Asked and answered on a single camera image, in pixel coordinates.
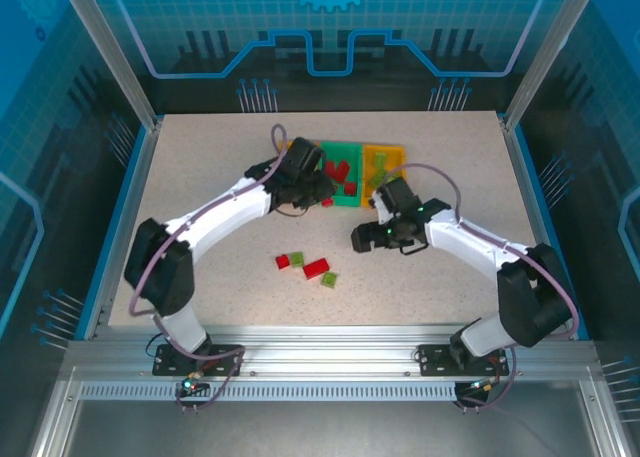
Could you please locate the green plastic bin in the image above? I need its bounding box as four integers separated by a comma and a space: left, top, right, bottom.
318, 140, 365, 209

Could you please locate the orange plastic bin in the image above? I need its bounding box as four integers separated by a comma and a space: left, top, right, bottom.
277, 138, 324, 153

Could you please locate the long red lego brick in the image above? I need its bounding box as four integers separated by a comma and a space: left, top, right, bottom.
302, 257, 331, 280

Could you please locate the yellow plastic bin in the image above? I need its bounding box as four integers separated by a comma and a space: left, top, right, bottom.
360, 144, 407, 204

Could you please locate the blue table edge trim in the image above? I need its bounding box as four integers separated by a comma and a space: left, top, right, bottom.
513, 126, 591, 338
73, 125, 151, 341

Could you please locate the small LED circuit board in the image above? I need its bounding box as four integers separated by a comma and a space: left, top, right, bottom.
182, 370, 209, 396
469, 376, 501, 396

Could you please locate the grey metal base panel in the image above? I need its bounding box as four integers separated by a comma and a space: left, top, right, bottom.
64, 399, 601, 457

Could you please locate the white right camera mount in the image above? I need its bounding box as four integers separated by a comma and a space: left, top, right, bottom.
374, 196, 395, 224

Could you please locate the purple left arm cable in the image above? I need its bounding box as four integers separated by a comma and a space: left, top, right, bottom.
128, 123, 291, 414

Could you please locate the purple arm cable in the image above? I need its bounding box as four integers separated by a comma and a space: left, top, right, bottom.
128, 123, 291, 414
382, 162, 582, 416

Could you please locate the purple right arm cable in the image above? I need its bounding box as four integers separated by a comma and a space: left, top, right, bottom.
382, 162, 582, 416

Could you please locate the wide aluminium base rail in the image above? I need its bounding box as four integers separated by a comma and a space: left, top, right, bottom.
64, 324, 599, 381

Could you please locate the aluminium table side rail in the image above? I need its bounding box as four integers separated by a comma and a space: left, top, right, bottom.
501, 119, 571, 278
82, 116, 166, 342

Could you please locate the slotted metal cable tray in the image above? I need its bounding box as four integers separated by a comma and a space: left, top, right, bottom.
78, 381, 460, 403

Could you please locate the aluminium frame post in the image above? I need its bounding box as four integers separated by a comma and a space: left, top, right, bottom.
53, 0, 165, 132
501, 0, 609, 132

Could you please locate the aluminium frame bar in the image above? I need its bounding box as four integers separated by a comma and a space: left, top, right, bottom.
29, 366, 81, 457
577, 374, 634, 457

